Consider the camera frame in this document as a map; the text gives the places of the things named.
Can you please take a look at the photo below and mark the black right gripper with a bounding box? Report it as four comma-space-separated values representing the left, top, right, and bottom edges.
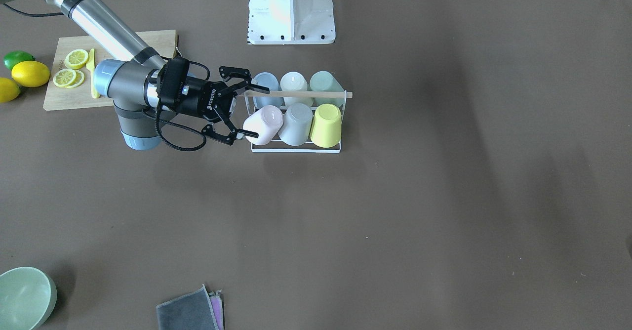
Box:
158, 57, 270, 146

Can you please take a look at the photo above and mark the pink cup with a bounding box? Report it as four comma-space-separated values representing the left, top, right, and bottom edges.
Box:
243, 105, 284, 146

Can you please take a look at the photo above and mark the mint green cup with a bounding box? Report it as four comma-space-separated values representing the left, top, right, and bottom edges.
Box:
309, 71, 345, 108

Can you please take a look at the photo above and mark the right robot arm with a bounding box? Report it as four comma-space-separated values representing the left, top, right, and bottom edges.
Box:
1, 0, 269, 151

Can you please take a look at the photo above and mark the light blue cup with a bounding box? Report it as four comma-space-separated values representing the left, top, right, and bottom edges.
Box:
253, 73, 284, 109

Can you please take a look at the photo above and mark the white cup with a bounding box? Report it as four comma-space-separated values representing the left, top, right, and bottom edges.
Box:
279, 72, 314, 108

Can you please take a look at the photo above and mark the grey cup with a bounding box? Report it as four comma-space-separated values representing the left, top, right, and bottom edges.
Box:
278, 103, 313, 146

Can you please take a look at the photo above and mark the yellow cup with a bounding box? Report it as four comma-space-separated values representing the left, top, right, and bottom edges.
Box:
310, 103, 342, 148

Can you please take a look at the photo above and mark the lemon slice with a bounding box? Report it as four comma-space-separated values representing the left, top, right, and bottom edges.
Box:
52, 68, 78, 88
63, 49, 89, 70

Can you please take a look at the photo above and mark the wooden cutting board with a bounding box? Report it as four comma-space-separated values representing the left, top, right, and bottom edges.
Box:
43, 29, 178, 111

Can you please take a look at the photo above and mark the yellow lemon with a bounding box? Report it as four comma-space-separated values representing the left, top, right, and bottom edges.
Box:
0, 77, 21, 104
11, 61, 50, 87

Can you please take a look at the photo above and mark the grey cloth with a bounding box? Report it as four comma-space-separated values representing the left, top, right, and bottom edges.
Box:
156, 285, 225, 330

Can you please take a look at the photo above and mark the green lime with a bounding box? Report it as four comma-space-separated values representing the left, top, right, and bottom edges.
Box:
3, 50, 36, 71

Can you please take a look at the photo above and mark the green bowl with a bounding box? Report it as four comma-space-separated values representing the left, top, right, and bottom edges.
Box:
0, 267, 57, 330

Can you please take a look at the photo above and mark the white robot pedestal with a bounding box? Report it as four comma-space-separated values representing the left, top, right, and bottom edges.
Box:
247, 0, 336, 45

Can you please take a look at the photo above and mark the white wire cup holder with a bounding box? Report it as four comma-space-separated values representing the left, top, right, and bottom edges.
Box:
244, 71, 354, 154

